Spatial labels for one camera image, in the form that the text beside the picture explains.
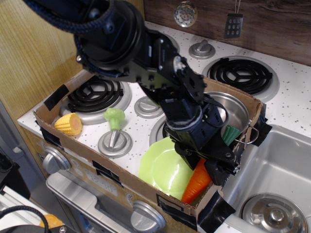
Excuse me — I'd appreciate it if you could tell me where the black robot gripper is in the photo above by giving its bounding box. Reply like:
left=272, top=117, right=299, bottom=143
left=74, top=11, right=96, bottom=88
left=164, top=99, right=240, bottom=186

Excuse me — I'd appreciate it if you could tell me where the orange toy carrot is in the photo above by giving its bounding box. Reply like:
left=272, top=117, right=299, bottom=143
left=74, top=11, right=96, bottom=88
left=180, top=124, right=242, bottom=205

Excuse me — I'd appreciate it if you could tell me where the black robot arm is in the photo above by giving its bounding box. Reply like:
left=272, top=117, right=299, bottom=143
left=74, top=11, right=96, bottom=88
left=26, top=0, right=238, bottom=185

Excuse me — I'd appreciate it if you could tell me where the light green plastic plate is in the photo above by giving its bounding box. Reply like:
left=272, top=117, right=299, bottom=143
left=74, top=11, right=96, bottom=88
left=138, top=137, right=193, bottom=200

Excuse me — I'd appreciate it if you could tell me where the stainless steel pot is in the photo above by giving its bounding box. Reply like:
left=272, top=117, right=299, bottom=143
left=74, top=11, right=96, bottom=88
left=206, top=91, right=259, bottom=145

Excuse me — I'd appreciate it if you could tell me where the silver sink basin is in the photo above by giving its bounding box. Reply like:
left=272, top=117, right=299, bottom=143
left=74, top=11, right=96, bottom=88
left=218, top=125, right=311, bottom=233

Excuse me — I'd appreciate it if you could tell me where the silver sink drain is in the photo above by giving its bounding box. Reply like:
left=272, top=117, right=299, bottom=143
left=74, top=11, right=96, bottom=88
left=240, top=193, right=309, bottom=233

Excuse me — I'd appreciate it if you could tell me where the silver oven knob right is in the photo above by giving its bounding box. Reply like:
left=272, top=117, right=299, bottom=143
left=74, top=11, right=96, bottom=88
left=131, top=200, right=166, bottom=233

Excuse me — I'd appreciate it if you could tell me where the silver oven knob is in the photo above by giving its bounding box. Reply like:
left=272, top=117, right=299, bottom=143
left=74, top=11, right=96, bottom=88
left=131, top=200, right=166, bottom=233
left=42, top=146, right=71, bottom=174

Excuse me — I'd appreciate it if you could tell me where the silver stovetop knob centre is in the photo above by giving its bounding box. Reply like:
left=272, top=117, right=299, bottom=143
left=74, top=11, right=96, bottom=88
left=134, top=96, right=163, bottom=119

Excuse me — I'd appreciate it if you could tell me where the silver stovetop knob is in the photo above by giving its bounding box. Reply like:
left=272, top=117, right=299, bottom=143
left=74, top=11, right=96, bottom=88
left=189, top=39, right=216, bottom=60
left=98, top=130, right=133, bottom=159
left=134, top=96, right=163, bottom=119

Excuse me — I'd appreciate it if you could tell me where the silver stovetop knob front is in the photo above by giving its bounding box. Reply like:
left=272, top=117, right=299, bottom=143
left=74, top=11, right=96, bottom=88
left=98, top=130, right=133, bottom=159

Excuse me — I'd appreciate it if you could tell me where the back right black burner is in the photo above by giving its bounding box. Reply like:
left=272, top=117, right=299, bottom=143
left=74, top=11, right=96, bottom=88
left=207, top=58, right=273, bottom=94

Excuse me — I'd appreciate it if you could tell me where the green toy broccoli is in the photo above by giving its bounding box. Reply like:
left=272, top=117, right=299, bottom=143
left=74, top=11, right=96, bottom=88
left=104, top=108, right=125, bottom=131

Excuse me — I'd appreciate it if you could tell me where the silver stovetop knob back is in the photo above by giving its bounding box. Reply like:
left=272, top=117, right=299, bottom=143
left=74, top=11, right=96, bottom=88
left=189, top=39, right=216, bottom=60

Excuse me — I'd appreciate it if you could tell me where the front left black burner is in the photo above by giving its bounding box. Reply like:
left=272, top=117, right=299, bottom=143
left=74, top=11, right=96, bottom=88
left=67, top=77, right=124, bottom=113

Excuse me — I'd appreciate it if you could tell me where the brown cardboard fence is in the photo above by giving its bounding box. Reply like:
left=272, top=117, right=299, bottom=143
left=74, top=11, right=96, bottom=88
left=33, top=70, right=273, bottom=232

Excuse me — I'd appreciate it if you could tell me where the yellow toy corn cob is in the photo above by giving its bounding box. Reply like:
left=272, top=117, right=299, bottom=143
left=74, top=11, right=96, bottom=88
left=54, top=113, right=82, bottom=136

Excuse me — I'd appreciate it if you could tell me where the hanging metal spatula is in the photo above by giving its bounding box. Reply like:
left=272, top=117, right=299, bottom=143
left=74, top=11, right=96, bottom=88
left=224, top=0, right=243, bottom=39

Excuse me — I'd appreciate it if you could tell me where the silver oven knob left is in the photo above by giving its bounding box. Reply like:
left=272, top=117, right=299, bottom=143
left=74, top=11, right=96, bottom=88
left=42, top=146, right=71, bottom=174

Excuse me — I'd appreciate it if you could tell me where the hanging metal strainer ladle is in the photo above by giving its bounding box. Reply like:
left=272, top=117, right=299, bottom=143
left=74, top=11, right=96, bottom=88
left=174, top=0, right=198, bottom=28

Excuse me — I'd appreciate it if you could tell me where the orange object bottom left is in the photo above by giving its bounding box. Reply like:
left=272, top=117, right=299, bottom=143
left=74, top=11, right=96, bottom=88
left=44, top=214, right=64, bottom=229

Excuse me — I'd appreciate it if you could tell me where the silver oven door handle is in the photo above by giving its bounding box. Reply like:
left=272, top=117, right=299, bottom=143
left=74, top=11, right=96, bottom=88
left=46, top=172, right=133, bottom=233

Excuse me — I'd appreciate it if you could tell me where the black cable bottom left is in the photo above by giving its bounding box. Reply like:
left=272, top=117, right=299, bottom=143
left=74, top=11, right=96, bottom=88
left=0, top=205, right=50, bottom=233

